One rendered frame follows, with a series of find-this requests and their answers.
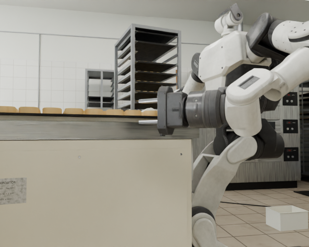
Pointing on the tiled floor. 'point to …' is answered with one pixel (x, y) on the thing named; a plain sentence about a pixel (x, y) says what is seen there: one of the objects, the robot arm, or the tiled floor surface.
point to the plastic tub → (287, 217)
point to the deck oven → (287, 157)
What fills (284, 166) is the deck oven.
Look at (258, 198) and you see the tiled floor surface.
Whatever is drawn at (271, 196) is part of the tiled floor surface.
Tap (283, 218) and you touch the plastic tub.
